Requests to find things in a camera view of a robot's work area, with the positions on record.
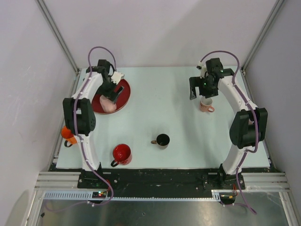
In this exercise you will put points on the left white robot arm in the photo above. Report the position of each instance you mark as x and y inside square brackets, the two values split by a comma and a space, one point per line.
[79, 115]

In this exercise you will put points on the red round tray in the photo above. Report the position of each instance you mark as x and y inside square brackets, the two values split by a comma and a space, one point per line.
[121, 101]

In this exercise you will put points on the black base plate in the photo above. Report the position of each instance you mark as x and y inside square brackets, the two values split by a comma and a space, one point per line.
[161, 183]

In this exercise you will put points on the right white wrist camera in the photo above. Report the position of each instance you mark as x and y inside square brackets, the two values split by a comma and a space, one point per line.
[202, 68]

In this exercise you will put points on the brown speckled mug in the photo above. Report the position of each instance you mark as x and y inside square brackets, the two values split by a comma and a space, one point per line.
[162, 141]

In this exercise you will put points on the light pink tall mug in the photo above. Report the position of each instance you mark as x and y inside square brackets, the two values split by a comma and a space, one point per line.
[107, 105]

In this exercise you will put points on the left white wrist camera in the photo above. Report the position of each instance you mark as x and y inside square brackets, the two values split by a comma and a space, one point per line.
[117, 77]

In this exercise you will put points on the large orange mug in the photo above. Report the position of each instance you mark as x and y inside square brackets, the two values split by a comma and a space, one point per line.
[69, 138]

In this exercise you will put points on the aluminium frame rail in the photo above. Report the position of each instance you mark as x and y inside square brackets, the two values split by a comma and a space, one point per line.
[60, 181]

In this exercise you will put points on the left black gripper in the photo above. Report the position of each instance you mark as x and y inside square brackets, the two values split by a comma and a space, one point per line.
[111, 94]

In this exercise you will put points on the red mug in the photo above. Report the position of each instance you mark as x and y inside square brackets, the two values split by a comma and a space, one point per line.
[122, 155]

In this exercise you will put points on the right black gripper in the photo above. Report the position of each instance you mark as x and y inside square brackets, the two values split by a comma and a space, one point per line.
[196, 82]

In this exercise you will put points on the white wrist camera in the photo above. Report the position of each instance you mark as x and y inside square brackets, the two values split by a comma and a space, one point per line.
[117, 77]
[202, 68]

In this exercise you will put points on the small pink mug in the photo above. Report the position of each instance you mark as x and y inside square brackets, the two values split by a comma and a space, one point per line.
[205, 105]

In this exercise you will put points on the grey cable duct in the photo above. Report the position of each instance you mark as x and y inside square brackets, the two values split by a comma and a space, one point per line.
[95, 196]

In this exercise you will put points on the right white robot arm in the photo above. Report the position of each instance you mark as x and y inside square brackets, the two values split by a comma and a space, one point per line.
[247, 129]

